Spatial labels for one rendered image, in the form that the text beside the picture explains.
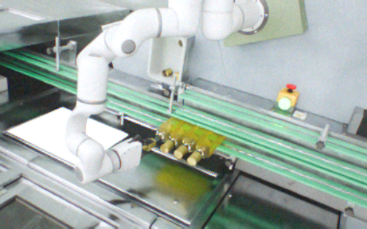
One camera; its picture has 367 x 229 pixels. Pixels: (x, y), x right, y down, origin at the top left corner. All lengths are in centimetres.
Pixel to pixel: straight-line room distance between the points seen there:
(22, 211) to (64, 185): 16
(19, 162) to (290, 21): 114
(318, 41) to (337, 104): 25
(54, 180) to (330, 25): 116
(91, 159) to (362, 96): 100
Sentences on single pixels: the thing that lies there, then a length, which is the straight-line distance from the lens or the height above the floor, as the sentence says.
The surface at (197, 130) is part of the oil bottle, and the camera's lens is 138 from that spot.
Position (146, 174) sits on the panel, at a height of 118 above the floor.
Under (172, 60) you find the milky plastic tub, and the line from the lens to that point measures 161.
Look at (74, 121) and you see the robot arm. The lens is 112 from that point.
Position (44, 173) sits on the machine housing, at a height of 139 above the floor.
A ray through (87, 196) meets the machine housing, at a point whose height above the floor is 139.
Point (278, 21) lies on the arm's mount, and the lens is 132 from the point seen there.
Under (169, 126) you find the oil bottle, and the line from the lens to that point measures 138.
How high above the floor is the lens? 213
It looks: 55 degrees down
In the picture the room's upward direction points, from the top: 126 degrees counter-clockwise
